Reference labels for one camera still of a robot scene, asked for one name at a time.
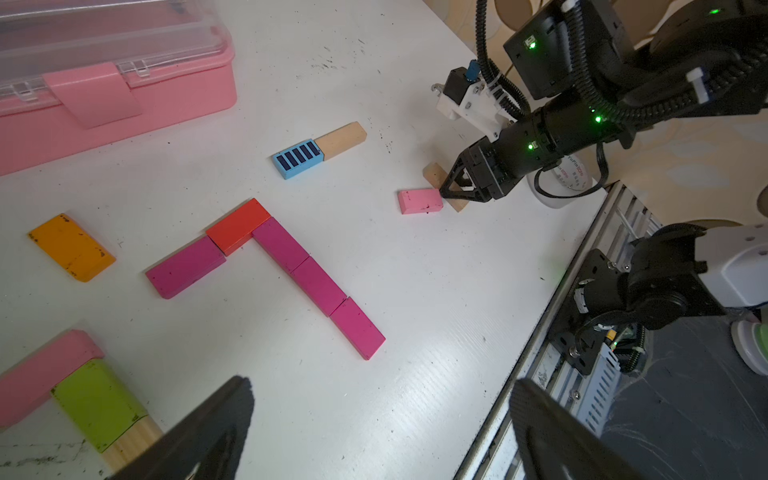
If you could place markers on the magenta block bottom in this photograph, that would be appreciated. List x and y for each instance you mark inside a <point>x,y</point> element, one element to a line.
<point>358,329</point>

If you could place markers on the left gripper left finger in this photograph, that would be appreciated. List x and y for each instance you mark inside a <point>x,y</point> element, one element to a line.
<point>208,443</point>

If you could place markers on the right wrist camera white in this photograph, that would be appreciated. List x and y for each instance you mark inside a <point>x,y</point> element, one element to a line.
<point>471,102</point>

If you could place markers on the light pink block top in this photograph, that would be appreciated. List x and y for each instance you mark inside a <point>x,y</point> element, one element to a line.
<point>420,201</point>

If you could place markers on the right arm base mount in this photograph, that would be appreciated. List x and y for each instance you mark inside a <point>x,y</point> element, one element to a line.
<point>590,318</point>

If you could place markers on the pink plastic storage box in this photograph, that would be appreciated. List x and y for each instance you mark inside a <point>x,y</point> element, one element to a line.
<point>76,75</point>

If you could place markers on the white tape roll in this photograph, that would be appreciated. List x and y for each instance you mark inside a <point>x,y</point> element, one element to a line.
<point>568,179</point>

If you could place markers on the red block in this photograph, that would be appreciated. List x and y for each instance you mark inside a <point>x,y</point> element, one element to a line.
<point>234,230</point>

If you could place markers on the magenta block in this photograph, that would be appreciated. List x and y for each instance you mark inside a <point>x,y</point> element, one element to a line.
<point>358,329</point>
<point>280,245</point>
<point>185,267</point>
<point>318,286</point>

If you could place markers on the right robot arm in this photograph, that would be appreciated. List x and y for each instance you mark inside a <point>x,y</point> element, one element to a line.
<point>584,84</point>

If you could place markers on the blue striped block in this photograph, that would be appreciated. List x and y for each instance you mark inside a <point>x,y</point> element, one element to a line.
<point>298,158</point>

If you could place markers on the light pink block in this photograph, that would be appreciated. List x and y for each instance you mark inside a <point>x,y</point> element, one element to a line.
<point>27,385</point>
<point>420,201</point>

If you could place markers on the lime green block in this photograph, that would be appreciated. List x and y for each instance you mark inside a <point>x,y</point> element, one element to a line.
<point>98,403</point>

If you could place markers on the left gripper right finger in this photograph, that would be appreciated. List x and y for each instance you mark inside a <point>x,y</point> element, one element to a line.
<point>554,445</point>

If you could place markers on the wooden block horizontal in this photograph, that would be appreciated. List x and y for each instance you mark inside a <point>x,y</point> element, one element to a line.
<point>341,140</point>

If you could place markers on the wooden dotted block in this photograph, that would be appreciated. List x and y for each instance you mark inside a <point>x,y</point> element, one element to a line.
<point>436,176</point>

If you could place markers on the orange block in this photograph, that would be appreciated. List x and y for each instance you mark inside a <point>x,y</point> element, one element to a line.
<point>72,248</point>

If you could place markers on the green white bottle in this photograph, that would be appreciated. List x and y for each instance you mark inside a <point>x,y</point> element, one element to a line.
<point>750,341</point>

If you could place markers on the aluminium frame rail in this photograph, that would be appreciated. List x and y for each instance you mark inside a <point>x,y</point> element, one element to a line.
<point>588,397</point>

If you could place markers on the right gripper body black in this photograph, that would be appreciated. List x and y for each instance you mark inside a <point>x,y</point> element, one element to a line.
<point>489,170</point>

